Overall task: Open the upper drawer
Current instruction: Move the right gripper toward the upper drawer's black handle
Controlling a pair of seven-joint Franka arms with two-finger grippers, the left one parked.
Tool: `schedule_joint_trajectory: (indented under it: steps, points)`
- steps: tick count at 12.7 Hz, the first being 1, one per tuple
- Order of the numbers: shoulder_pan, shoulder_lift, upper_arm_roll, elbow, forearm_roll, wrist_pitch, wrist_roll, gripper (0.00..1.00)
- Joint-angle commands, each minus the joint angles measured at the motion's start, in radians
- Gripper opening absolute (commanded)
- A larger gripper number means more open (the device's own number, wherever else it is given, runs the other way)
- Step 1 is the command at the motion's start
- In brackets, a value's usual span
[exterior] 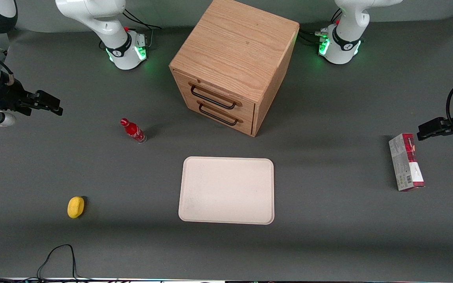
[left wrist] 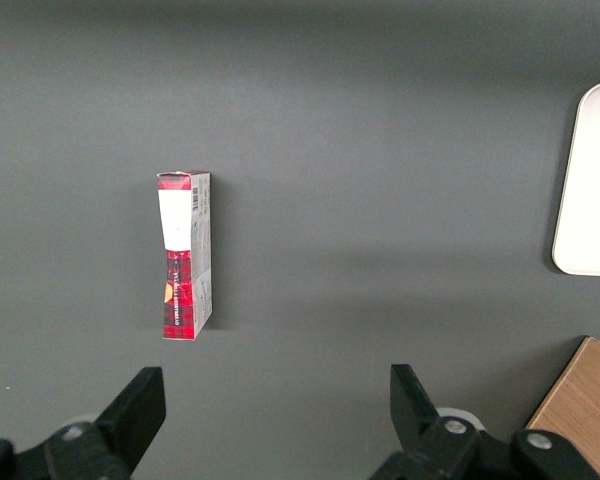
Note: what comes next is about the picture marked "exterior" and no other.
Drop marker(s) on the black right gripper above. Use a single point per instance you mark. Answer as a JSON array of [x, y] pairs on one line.
[[9, 95]]

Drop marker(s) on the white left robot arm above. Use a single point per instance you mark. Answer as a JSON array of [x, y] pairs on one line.
[[346, 35]]

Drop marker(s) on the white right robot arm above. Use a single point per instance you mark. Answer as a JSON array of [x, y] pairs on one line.
[[108, 23]]

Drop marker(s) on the wooden drawer cabinet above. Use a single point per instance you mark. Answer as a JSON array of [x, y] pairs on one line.
[[238, 47]]

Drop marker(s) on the grey and red carton box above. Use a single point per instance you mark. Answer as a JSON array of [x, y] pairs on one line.
[[405, 163]]

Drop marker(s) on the red soda bottle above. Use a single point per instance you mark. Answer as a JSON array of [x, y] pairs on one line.
[[133, 130]]

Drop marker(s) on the yellow lemon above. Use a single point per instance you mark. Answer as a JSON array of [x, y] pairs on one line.
[[75, 206]]

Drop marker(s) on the cream plastic tray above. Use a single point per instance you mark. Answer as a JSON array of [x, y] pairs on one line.
[[226, 190]]

